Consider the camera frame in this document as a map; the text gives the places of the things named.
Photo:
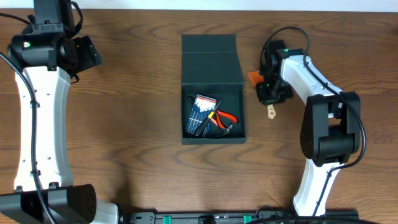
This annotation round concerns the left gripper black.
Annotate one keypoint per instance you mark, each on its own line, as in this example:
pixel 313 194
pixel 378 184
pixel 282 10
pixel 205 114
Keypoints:
pixel 87 53

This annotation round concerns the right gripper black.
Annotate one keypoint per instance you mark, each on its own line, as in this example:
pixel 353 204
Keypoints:
pixel 264 99

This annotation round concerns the orange scraper wooden handle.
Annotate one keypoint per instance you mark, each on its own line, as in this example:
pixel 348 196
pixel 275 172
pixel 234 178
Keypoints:
pixel 255 79

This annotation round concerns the red handled pliers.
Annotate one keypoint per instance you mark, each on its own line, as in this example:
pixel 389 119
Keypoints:
pixel 216 119

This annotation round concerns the black gift box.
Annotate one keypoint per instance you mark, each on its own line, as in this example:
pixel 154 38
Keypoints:
pixel 211 67

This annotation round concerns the blue precision screwdriver set case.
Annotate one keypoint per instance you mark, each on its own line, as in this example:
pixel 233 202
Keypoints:
pixel 202 106

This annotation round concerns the black yellow screwdriver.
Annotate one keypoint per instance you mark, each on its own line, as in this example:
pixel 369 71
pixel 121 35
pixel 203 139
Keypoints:
pixel 205 122

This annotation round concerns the small claw hammer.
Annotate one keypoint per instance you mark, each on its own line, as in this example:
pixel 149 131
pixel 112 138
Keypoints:
pixel 226 122

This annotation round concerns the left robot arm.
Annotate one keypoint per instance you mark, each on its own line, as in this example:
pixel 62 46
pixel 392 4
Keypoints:
pixel 47 58

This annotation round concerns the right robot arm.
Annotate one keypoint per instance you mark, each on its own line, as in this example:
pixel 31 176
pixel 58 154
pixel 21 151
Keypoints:
pixel 330 130

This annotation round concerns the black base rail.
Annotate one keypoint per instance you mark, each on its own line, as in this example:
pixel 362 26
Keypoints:
pixel 201 218

